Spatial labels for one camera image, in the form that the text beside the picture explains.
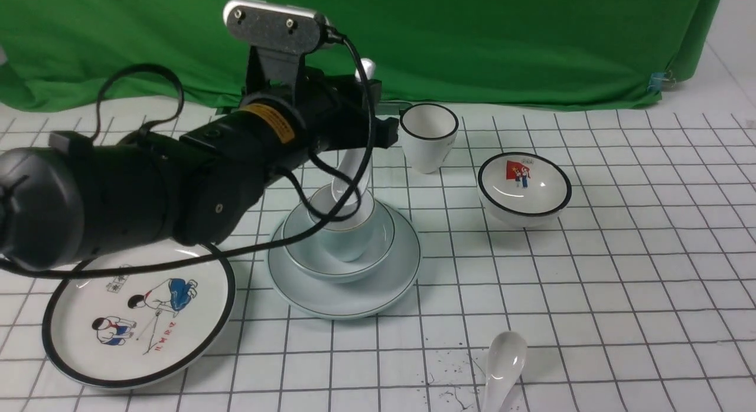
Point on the white plate with children picture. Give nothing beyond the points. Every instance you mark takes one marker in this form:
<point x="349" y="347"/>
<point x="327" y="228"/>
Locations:
<point x="130" y="331"/>

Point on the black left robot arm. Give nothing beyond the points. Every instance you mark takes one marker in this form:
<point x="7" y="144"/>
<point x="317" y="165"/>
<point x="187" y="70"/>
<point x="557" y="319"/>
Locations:
<point x="76" y="201"/>

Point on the pale blue cup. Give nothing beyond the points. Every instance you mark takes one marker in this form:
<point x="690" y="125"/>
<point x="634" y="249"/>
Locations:
<point x="345" y="229"/>

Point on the pale blue shallow bowl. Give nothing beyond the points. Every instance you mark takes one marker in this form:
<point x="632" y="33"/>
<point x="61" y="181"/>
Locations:
<point x="311" y="258"/>

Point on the green backdrop cloth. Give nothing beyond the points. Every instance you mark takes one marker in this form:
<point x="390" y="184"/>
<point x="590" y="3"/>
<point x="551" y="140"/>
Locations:
<point x="558" y="54"/>

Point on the white ceramic spoon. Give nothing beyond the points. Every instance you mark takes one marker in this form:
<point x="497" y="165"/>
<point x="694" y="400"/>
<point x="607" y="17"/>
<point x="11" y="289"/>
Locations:
<point x="505" y="360"/>

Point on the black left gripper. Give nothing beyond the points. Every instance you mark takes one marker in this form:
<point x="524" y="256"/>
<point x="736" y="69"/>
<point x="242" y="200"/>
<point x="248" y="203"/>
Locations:
<point x="294" y="110"/>

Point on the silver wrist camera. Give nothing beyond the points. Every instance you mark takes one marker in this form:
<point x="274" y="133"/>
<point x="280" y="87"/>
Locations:
<point x="276" y="27"/>

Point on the white cup with bicycle print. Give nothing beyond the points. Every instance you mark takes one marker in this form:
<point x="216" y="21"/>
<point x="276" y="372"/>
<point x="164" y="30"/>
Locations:
<point x="427" y="133"/>

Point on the white grid tablecloth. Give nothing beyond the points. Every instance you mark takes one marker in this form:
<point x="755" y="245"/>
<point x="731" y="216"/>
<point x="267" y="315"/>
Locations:
<point x="638" y="297"/>

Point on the pale blue plate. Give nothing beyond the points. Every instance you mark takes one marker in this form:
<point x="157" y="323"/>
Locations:
<point x="320" y="285"/>

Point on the blue binder clip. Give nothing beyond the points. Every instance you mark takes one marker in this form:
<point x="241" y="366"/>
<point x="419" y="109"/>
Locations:
<point x="660" y="81"/>

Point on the white bowl with flag picture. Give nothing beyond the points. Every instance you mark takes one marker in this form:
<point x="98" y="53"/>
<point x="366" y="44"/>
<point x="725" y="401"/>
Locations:
<point x="523" y="189"/>

